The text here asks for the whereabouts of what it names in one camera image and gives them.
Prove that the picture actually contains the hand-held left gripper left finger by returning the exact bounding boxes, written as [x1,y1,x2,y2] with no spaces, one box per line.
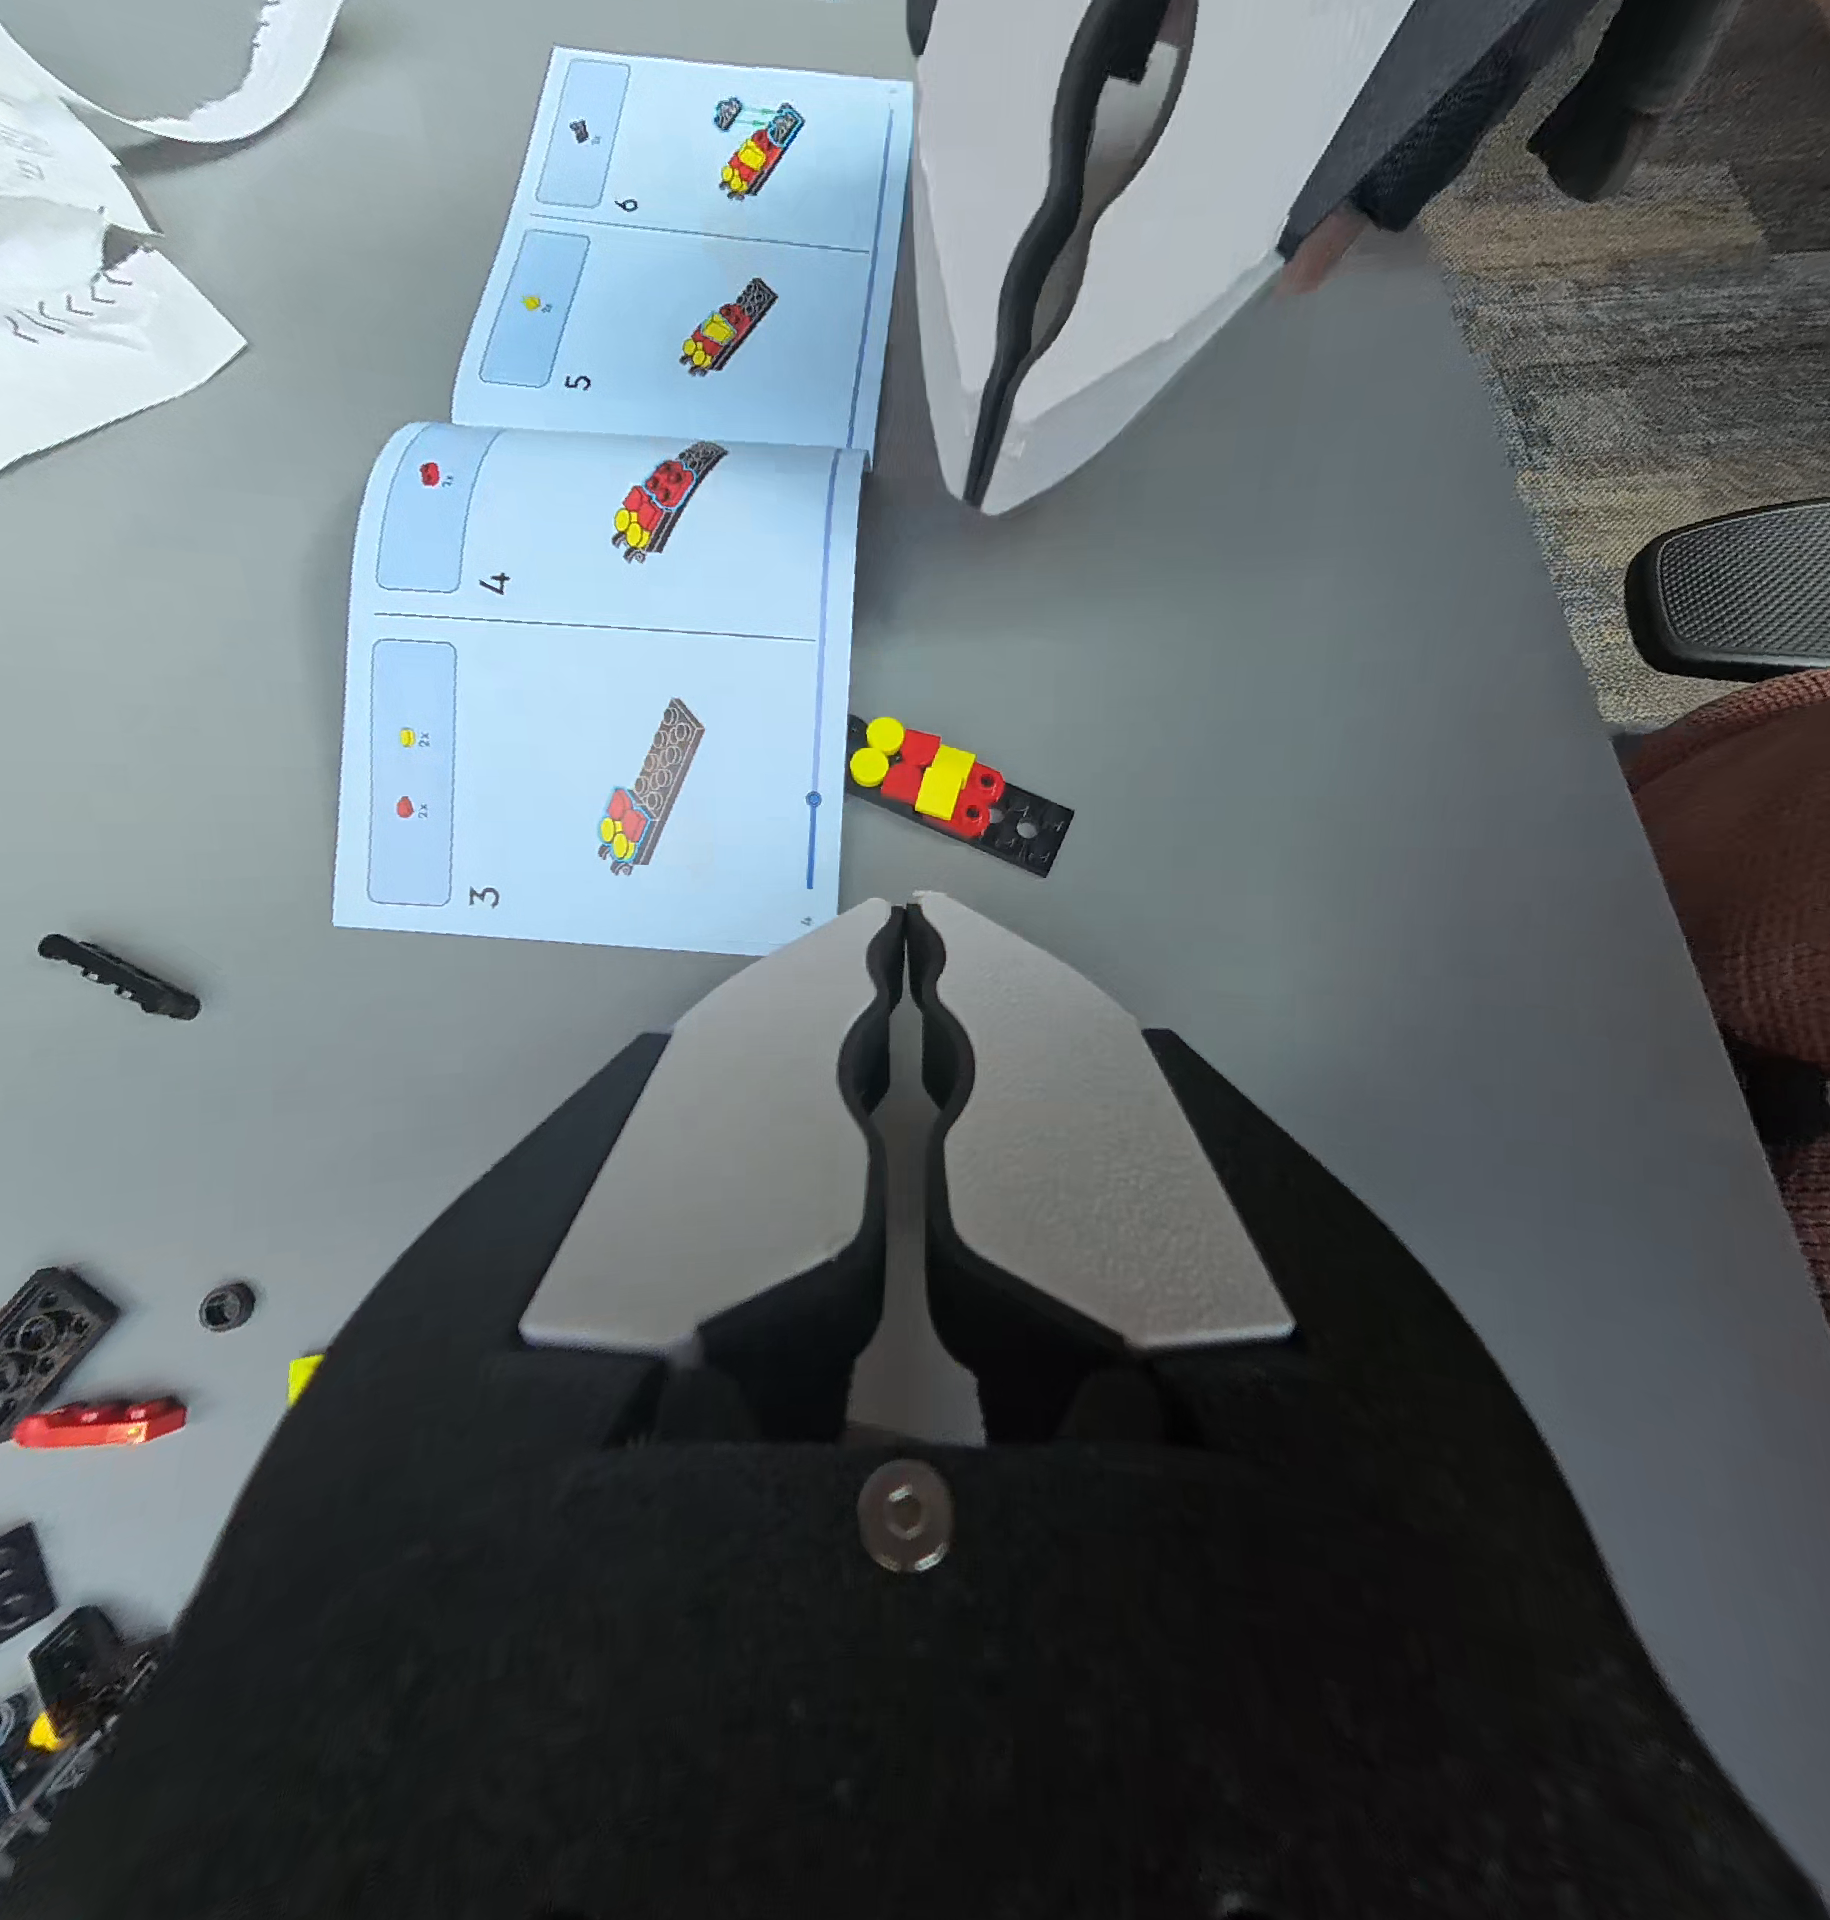
[518,901,912,1369]

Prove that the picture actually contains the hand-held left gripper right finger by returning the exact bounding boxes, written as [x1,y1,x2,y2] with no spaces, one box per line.
[909,892,1296,1363]

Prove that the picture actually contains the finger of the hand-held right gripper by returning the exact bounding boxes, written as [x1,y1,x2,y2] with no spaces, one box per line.
[907,0,1097,509]
[979,0,1434,518]

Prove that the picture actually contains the red yellow black toy brick model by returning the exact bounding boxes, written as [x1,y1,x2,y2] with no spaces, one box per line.
[843,712,1079,881]

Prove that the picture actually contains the light blue instruction booklet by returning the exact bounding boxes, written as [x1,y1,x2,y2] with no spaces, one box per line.
[329,45,917,962]

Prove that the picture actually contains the black mesh chair armrest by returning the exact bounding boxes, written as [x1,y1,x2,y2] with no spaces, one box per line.
[1624,499,1830,688]

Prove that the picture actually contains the long black toy brick piece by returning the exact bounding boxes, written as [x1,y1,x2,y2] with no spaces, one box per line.
[36,930,204,1022]

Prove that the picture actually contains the red toy brick plate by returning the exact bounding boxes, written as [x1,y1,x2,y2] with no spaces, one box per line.
[11,1393,191,1451]

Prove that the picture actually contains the black toy plate underside up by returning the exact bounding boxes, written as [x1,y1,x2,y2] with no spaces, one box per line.
[0,1266,121,1446]

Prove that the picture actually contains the reddish brown fabric chair seat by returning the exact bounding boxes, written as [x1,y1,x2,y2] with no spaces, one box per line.
[1624,666,1830,1404]

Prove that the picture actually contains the black sloped toy brick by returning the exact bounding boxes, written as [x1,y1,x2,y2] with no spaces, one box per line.
[25,1605,164,1729]

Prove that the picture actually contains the torn white paper bag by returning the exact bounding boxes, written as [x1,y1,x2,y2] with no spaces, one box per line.
[0,0,342,149]
[0,51,250,506]

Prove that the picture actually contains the black two stud toy plate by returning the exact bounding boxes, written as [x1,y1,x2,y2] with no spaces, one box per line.
[0,1524,59,1669]

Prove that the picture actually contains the pile of small toy bricks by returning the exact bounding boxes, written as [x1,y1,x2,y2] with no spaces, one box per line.
[0,1681,137,1886]

